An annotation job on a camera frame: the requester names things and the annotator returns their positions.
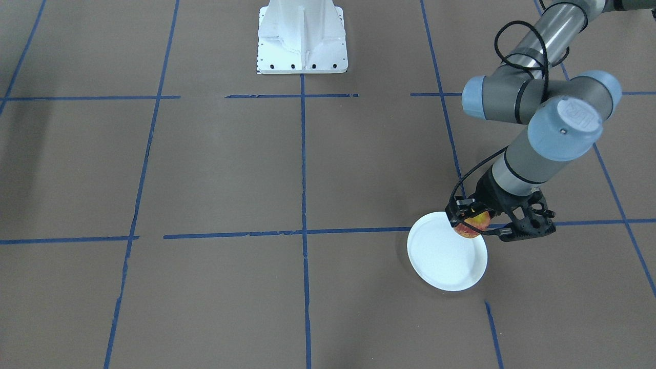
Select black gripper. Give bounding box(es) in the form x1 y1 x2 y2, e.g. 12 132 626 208
445 170 556 241

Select red yellow apple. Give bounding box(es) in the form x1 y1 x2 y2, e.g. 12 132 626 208
453 212 492 239

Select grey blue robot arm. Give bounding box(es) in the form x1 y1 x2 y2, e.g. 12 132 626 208
445 1 654 241

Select white plate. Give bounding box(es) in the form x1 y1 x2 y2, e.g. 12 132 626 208
407 212 488 292

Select black cable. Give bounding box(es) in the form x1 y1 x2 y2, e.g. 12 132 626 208
448 20 570 206

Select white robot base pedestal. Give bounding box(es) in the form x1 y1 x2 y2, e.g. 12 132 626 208
256 1 349 74

